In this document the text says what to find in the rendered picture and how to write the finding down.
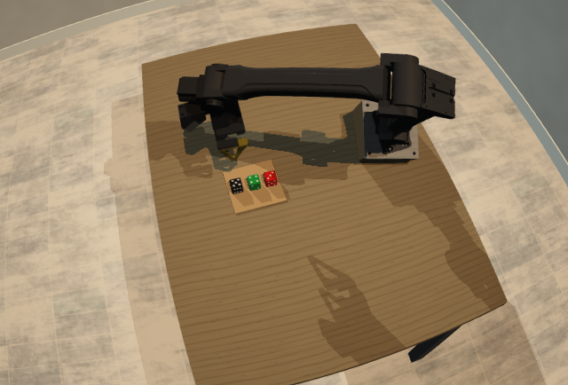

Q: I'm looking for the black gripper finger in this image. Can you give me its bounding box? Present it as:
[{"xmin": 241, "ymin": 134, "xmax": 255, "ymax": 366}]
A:
[{"xmin": 218, "ymin": 137, "xmax": 249, "ymax": 161}]

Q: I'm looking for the green die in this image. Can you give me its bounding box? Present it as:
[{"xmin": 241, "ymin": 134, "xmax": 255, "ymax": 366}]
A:
[{"xmin": 248, "ymin": 174, "xmax": 261, "ymax": 191}]

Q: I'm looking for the red die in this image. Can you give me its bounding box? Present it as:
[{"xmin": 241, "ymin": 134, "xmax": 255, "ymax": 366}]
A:
[{"xmin": 264, "ymin": 170, "xmax": 277, "ymax": 187}]

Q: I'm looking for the black die with white pips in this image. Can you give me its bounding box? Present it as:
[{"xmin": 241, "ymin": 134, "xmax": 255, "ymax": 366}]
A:
[{"xmin": 230, "ymin": 177, "xmax": 243, "ymax": 194}]

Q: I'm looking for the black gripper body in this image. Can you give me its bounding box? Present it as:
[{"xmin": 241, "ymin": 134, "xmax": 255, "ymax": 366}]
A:
[{"xmin": 214, "ymin": 100, "xmax": 245, "ymax": 150}]

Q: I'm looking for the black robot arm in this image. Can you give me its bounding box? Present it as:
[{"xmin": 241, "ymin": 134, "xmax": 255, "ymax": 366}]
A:
[{"xmin": 177, "ymin": 53, "xmax": 455, "ymax": 153}]

